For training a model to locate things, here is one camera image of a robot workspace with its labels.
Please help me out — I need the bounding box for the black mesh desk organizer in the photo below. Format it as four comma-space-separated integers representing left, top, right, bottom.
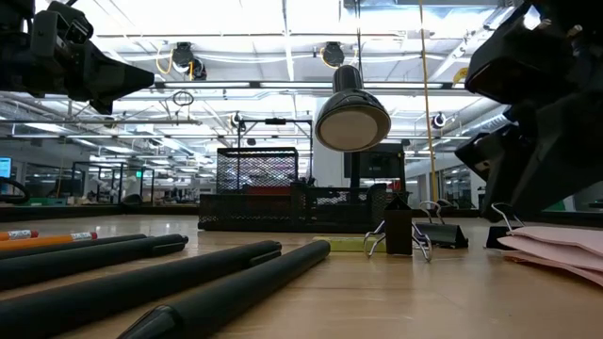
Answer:
197, 147, 410, 234

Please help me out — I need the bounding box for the black background station frame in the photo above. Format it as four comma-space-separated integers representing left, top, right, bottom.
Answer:
72, 160, 155, 204
236, 117, 315, 189

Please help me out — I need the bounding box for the black binder clip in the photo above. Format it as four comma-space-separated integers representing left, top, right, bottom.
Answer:
484, 202, 527, 250
414, 200, 470, 250
362, 194, 433, 264

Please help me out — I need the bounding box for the black background screen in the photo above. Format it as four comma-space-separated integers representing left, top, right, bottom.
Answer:
343, 143, 406, 181

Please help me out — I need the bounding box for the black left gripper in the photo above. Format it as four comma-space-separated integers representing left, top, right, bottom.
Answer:
0, 0, 155, 116

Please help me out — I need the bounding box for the pink sticky note pad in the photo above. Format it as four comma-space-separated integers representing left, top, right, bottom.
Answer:
497, 225, 603, 288

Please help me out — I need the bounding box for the orange pencil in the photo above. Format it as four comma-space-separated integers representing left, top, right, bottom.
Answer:
0, 231, 99, 251
0, 229, 41, 242

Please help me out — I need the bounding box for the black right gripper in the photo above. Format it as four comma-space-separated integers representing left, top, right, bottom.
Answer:
481, 0, 603, 222

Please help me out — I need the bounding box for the black desk lamp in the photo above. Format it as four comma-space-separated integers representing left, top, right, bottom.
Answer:
314, 64, 392, 190

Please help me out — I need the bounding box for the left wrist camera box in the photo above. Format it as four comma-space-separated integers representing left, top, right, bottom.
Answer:
31, 0, 94, 46

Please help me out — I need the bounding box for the yellow sticky note pad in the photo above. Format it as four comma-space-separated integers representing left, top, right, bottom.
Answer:
312, 235, 388, 253

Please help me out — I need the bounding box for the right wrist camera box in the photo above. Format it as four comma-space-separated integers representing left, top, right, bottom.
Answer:
464, 2, 579, 105

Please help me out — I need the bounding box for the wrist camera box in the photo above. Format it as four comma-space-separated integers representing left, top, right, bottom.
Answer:
31, 0, 94, 46
464, 2, 579, 105

